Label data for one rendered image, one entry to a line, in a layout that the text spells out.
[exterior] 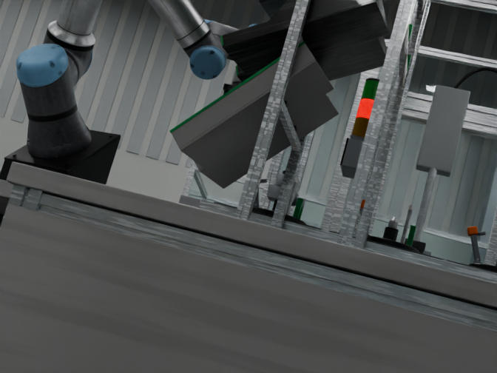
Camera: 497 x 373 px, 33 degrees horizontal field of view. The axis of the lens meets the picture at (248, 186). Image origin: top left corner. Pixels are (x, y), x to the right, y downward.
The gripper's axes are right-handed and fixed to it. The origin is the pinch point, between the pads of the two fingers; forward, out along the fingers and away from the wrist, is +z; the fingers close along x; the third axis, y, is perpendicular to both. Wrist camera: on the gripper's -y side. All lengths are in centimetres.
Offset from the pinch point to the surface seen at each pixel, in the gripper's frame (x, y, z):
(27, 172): 75, 10, 22
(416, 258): 16.6, -45.3, 11.6
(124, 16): -757, 381, -309
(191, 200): 17.0, 2.3, 11.5
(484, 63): -132, -52, -90
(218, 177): 26.1, -4.4, 7.0
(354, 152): -13.0, -24.9, -14.1
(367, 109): -16.5, -25.0, -26.6
